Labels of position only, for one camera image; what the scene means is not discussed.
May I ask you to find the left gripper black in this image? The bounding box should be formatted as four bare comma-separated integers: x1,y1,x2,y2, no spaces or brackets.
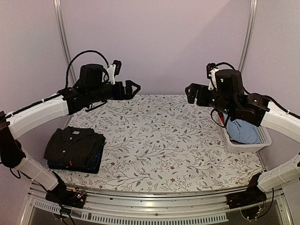
88,80,141,104

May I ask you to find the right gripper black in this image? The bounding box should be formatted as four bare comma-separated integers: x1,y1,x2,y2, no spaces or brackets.
185,83,235,117

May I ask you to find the black pinstriped long sleeve shirt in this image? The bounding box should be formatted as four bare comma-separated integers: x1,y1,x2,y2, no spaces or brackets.
44,126,105,168

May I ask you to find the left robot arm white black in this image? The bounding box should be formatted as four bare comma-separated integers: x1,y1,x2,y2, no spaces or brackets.
0,60,141,203

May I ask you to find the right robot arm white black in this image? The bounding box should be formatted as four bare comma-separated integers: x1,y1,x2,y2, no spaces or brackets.
185,69,300,204

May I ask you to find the red black garment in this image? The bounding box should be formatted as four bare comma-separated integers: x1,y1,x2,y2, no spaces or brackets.
218,112,225,125

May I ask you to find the floral patterned tablecloth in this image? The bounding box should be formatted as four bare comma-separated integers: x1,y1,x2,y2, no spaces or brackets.
57,95,263,193

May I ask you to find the light blue shirt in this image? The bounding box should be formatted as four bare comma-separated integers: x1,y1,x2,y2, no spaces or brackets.
225,119,260,144

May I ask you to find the white plastic laundry basket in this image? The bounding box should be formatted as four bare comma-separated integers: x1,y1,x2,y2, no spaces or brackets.
220,120,272,153

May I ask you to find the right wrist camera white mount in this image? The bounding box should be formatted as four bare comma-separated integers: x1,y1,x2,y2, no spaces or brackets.
206,63,219,90

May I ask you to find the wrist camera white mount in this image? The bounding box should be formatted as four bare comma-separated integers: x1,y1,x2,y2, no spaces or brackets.
206,63,219,90
107,60,122,85

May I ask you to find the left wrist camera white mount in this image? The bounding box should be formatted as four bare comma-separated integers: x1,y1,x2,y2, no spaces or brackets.
107,60,122,85

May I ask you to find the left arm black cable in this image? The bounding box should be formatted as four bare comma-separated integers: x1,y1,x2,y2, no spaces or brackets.
64,49,110,89

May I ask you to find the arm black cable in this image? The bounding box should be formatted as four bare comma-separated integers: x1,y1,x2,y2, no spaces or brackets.
64,49,110,89
214,62,298,118

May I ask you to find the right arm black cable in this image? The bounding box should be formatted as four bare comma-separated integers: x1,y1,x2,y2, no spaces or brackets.
214,62,298,118

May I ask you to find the right aluminium frame post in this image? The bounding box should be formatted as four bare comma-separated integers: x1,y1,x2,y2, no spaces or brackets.
239,0,258,73

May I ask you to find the aluminium frame post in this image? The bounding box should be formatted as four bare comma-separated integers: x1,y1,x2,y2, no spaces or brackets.
239,0,258,73
52,0,77,83

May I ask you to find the left aluminium frame post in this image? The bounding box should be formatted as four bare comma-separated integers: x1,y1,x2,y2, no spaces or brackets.
52,0,77,83

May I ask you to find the aluminium front rail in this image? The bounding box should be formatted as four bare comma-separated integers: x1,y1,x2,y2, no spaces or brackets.
20,183,296,225

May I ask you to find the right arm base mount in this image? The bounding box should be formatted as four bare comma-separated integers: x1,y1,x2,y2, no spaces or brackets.
226,172,267,209

